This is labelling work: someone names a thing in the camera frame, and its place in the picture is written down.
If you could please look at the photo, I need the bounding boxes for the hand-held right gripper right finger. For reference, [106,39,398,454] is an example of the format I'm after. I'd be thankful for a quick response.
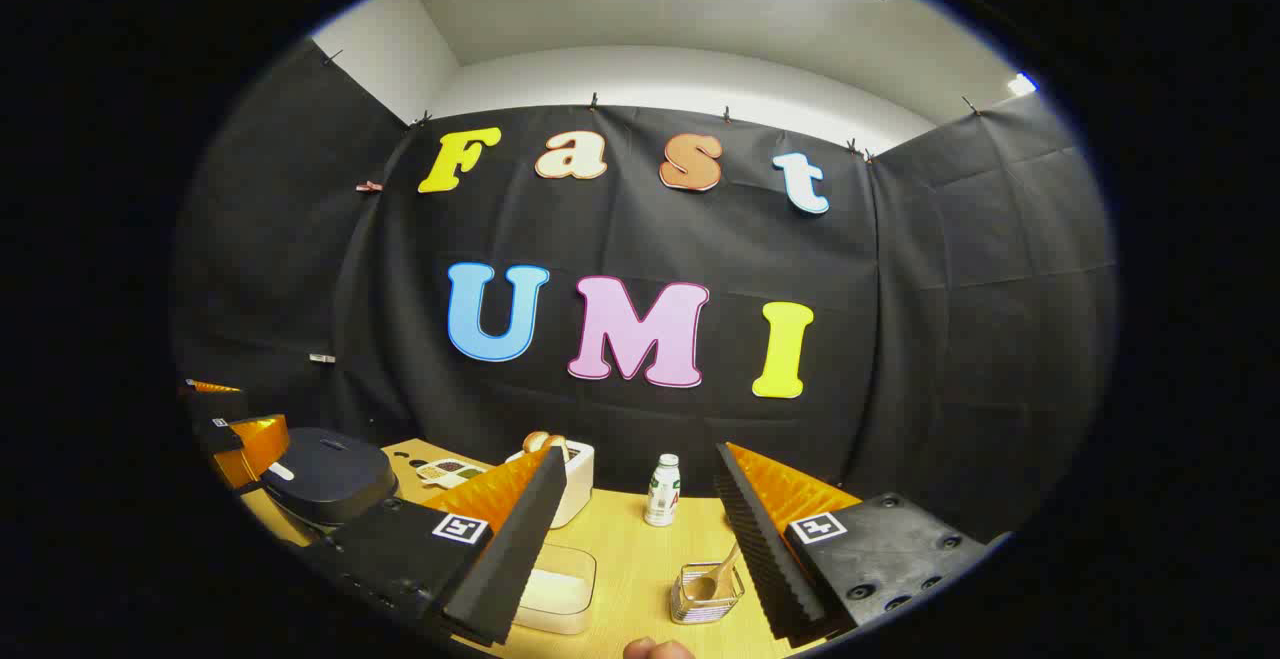
[713,442,1011,650]

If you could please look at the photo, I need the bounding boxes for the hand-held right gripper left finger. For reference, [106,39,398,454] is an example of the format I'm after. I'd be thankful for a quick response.
[300,444,569,648]

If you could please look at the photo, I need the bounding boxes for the uncooked white rice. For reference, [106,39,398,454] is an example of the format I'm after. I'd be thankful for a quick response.
[520,569,591,620]

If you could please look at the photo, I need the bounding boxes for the black rice cooker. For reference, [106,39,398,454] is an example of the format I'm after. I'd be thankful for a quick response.
[258,427,399,530]

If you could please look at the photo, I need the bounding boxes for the wire chopstick holder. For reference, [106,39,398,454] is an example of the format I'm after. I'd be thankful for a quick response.
[670,561,746,625]

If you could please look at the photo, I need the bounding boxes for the white toaster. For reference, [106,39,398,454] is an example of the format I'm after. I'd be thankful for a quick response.
[505,439,596,530]

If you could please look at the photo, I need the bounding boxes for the white divided grain dish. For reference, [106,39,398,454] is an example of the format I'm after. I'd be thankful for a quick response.
[415,457,488,490]

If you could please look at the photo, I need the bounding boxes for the white milk bottle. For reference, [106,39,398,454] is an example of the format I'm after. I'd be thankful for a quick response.
[644,454,682,528]

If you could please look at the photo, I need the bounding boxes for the black backdrop cloth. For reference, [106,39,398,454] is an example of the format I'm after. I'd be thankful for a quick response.
[170,39,1119,545]

